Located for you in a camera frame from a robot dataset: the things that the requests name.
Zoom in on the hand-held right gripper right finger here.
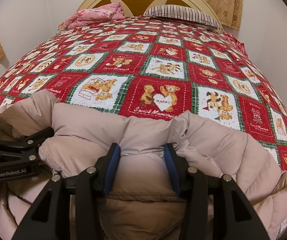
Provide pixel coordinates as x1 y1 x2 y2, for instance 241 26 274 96
164 143 272 240

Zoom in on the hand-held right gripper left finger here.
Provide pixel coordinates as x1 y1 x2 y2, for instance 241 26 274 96
1 142 121 240

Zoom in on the beige puffer jacket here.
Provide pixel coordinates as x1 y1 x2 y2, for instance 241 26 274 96
0 89 287 240

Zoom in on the red bear printed quilt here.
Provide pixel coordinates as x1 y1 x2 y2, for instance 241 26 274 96
0 15 287 238

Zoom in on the pink floral blanket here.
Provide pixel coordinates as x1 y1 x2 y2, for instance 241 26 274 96
58 2 124 30

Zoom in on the red checked cloth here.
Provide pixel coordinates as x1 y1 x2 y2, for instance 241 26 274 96
222 32 247 57

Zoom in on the striped pillow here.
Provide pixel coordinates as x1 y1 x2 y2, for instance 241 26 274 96
143 4 223 30

